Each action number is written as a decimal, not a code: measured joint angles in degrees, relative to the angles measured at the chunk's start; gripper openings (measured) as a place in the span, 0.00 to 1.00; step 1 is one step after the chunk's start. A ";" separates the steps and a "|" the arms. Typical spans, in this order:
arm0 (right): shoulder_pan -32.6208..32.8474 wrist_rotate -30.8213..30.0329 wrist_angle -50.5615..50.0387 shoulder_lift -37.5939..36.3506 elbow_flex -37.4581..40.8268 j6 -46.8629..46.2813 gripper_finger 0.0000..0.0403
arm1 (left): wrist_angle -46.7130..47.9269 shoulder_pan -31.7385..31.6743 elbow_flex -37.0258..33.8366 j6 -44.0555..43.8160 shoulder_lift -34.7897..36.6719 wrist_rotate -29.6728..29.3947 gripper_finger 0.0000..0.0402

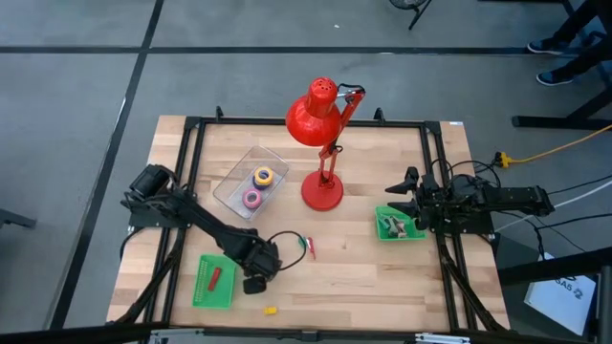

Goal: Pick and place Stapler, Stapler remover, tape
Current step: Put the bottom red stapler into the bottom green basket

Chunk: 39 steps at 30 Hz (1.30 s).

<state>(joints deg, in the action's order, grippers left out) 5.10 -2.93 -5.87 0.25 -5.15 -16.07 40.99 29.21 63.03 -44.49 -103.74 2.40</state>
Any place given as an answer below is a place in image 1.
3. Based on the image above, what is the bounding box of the person's dark blue shoe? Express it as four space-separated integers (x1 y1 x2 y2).
535 70 575 87
527 38 573 55

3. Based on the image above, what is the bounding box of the black chair base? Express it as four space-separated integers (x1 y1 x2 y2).
389 0 433 31

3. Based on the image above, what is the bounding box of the red desk lamp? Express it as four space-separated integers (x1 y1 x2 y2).
285 76 367 213

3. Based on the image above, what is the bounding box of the grey chair leg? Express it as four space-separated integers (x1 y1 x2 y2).
0 208 38 230

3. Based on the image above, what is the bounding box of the silver aluminium bracket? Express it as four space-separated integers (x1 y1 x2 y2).
414 333 472 344
148 329 203 344

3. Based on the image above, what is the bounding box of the wide green plastic basket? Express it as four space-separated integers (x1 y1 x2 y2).
192 253 239 311

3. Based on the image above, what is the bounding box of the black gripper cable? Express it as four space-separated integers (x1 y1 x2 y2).
266 230 308 272

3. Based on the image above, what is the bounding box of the black desk leg frame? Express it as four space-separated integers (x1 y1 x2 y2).
512 0 612 131

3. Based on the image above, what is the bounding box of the white floor cable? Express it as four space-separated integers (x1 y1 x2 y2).
495 180 612 231

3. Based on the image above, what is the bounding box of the black floor cable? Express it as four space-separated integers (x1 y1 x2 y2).
492 174 612 257

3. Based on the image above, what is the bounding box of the clear plastic container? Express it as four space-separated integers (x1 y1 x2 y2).
212 145 291 222

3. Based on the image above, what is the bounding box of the person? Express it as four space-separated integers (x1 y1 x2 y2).
525 0 612 87

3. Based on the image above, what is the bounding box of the pink tape roll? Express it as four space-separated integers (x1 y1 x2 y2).
241 188 264 210

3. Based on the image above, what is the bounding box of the black table frame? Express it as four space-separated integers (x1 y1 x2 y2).
107 105 511 335

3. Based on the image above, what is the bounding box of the yellow extension cord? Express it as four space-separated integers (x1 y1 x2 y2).
494 124 612 168

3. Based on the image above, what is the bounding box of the small green plastic basket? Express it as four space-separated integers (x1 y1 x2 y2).
374 204 427 243

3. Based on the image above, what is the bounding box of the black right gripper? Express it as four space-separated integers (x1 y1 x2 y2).
384 165 453 231

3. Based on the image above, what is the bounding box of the white cardboard box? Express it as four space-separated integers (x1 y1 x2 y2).
523 274 599 336

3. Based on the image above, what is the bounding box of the yellow tape roll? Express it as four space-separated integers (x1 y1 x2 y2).
252 165 275 187

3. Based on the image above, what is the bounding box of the black looped cable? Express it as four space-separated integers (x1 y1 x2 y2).
428 157 502 188

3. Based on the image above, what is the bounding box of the black stand beam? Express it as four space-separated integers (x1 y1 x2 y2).
496 251 612 344

